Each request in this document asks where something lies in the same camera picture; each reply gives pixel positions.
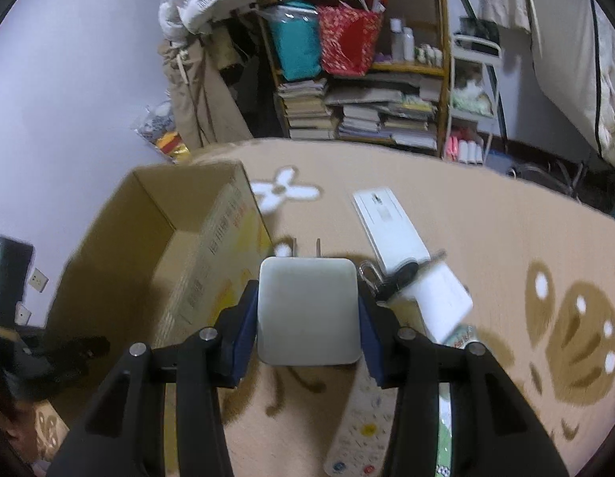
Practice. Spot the white quilt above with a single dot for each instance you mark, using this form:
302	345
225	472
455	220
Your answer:
208	0

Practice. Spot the red patterned bag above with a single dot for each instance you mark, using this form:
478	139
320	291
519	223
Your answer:
347	39

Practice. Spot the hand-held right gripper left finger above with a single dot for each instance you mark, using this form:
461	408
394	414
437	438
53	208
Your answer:
244	330

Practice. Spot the row of small bottles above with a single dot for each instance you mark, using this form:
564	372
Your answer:
429	54

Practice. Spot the long white flat box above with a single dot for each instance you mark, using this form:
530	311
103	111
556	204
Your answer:
389	226

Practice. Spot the pale green pack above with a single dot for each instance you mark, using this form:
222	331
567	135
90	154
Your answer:
469	99

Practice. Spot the white remote control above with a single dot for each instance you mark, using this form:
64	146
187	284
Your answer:
359	432

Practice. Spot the printed cardboard box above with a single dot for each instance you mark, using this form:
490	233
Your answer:
198	258

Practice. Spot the tall white bottle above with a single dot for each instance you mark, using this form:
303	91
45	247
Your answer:
396	37

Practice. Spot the short white bottle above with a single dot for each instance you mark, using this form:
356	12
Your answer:
409	43

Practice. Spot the green printed packet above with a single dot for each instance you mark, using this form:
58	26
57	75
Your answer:
444	427

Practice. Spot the wall socket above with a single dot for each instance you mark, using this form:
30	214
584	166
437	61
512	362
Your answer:
37	279
22	314

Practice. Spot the narrow stack of books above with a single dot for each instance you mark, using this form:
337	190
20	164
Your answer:
307	109

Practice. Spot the wide stack of books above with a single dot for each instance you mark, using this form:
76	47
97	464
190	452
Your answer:
387	121

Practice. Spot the teal bag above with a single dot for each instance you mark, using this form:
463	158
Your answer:
295	42

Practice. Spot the row of pink white bottles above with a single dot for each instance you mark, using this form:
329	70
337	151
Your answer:
465	148

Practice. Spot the plastic bag of snacks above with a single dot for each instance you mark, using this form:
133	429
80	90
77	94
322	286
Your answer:
163	131

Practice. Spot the bunch of keys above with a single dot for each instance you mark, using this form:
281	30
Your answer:
394	278

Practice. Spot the white bedding with black zipper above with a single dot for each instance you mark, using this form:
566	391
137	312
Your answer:
570	49

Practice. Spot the wooden shelf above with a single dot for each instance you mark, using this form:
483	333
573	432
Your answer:
439	74

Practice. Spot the beige garment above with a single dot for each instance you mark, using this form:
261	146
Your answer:
203	99

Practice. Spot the small white box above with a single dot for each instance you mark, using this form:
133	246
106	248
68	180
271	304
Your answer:
441	303

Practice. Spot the white power adapter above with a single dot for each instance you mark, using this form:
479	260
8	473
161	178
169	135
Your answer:
308	309

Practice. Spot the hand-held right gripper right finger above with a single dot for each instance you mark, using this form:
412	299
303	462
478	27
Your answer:
369	338

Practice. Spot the beige printed blanket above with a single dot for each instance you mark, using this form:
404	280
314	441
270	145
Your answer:
486	238

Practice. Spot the white cart rack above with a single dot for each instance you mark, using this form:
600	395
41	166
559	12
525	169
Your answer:
474	94

